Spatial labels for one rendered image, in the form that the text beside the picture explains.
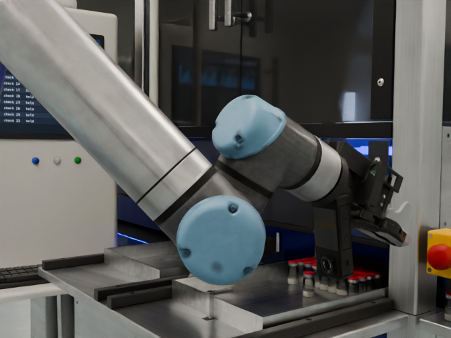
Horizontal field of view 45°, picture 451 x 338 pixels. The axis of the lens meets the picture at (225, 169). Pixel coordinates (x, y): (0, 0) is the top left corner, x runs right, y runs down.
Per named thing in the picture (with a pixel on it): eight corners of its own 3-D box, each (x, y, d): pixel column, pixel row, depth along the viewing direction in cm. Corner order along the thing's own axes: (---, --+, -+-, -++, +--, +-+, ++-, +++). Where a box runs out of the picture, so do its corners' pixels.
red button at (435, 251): (437, 265, 89) (437, 241, 89) (460, 269, 86) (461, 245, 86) (423, 268, 87) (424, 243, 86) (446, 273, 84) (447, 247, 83)
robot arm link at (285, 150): (194, 145, 63) (233, 81, 63) (260, 182, 70) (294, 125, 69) (227, 166, 57) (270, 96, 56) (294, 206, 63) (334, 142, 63)
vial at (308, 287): (308, 294, 105) (309, 271, 105) (317, 296, 103) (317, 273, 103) (300, 295, 104) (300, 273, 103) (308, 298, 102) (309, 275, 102)
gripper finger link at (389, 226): (416, 234, 74) (380, 210, 69) (412, 245, 74) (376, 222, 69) (386, 229, 78) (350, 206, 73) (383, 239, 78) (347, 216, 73)
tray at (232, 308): (304, 273, 121) (304, 258, 121) (404, 302, 101) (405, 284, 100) (171, 298, 101) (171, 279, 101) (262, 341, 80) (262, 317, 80)
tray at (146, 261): (219, 247, 150) (219, 235, 150) (284, 265, 129) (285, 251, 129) (103, 263, 130) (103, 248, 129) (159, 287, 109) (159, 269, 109)
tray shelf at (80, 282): (209, 251, 154) (209, 245, 154) (433, 317, 98) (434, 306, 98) (37, 274, 125) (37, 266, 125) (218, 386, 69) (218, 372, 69)
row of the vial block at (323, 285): (301, 279, 115) (301, 258, 115) (369, 300, 101) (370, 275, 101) (293, 281, 114) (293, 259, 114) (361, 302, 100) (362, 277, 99)
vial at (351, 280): (352, 299, 101) (352, 275, 101) (361, 302, 100) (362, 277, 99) (343, 301, 100) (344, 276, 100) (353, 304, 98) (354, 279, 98)
